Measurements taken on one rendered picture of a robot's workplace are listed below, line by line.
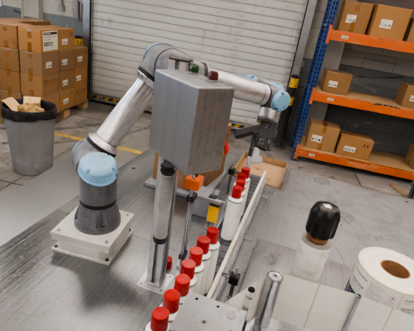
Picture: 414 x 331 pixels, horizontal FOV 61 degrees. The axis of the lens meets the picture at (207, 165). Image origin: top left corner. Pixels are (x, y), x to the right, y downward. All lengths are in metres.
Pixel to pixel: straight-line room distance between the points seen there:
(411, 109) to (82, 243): 4.15
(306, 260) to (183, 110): 0.57
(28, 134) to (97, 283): 2.39
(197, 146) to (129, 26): 4.89
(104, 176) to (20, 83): 3.66
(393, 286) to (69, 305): 0.87
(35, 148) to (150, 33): 2.69
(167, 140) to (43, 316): 0.57
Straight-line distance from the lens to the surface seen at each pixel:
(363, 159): 4.86
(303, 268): 1.08
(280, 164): 2.12
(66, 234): 1.22
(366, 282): 1.11
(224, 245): 1.25
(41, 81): 4.53
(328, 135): 4.71
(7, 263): 1.25
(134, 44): 5.54
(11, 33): 4.64
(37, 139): 3.42
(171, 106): 0.77
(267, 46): 5.12
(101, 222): 1.20
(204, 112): 0.71
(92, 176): 1.11
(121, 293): 1.11
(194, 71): 0.81
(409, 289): 1.12
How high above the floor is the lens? 1.61
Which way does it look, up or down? 24 degrees down
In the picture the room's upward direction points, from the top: 9 degrees clockwise
